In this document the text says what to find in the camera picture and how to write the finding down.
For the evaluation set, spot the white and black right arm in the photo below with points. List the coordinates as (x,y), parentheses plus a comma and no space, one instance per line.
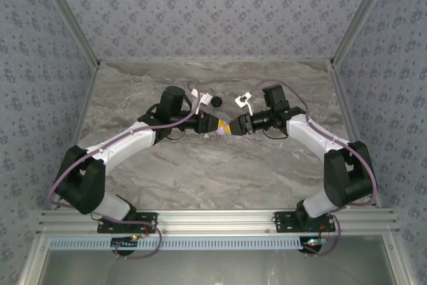
(317,138)

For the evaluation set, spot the aluminium frame side rail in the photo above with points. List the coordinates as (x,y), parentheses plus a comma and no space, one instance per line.
(347,111)
(85,108)

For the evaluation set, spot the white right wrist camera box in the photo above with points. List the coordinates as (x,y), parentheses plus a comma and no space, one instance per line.
(245,101)

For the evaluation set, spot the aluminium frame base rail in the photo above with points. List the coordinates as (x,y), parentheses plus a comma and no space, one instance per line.
(217,221)

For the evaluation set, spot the aluminium frame post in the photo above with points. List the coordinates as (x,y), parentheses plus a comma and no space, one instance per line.
(362,14)
(71,19)

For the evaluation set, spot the small control board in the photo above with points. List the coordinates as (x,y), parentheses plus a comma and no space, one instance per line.
(312,244)
(123,242)

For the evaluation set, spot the purple earbud charging case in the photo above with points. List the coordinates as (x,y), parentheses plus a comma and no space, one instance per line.
(221,133)

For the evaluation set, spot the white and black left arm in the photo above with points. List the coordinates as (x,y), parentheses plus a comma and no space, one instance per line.
(126,145)

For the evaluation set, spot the small black cap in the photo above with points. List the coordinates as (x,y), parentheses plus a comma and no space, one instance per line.
(217,102)

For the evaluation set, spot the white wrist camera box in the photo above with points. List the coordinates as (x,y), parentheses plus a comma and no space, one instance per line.
(200,95)
(245,101)

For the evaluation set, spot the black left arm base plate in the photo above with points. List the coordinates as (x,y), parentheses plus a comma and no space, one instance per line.
(150,221)

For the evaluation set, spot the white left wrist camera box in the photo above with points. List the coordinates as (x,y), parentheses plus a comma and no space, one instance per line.
(200,95)

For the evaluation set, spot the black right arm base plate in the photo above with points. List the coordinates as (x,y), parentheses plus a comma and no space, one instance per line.
(283,223)

